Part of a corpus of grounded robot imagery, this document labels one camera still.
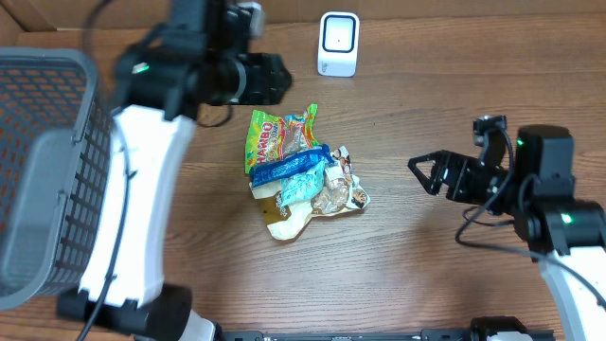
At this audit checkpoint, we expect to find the white barcode scanner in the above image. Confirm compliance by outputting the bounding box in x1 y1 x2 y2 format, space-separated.
317 11 360 78

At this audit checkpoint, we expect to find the green Haribo candy bag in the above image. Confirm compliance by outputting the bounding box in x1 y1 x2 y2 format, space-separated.
244 103 320 174

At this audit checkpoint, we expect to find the grey plastic shopping basket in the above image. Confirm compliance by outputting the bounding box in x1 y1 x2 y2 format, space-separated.
1 47 112 310

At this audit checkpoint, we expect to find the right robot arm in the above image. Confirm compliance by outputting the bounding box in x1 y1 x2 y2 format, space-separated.
408 122 605 340

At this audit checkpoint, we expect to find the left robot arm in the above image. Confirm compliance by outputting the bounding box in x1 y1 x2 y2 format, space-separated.
57 1 292 341

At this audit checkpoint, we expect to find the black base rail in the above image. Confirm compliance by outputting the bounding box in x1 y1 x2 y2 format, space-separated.
201 316 556 341

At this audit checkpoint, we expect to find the dark blue snack packet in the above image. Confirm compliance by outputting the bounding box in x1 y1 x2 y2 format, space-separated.
249 144 331 188

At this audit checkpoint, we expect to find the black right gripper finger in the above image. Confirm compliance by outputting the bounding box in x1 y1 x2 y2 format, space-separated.
408 159 447 195
408 151 448 165

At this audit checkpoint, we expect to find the light blue snack packet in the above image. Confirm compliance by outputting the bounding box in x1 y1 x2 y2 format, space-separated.
277 161 328 208

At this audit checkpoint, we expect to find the beige mushroom snack bag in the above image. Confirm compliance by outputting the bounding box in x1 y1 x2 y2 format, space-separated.
251 146 370 242

